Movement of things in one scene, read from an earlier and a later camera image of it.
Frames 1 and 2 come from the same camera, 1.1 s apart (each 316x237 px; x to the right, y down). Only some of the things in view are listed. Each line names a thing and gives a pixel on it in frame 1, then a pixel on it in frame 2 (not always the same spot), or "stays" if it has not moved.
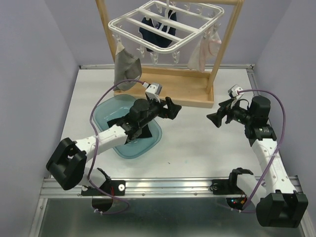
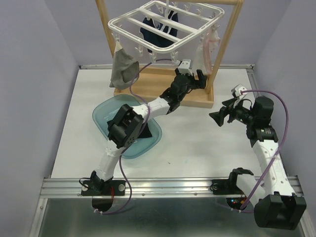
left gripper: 172,108 -> 200,83
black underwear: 145,132 stays
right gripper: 226,104 stays
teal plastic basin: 114,107 stays
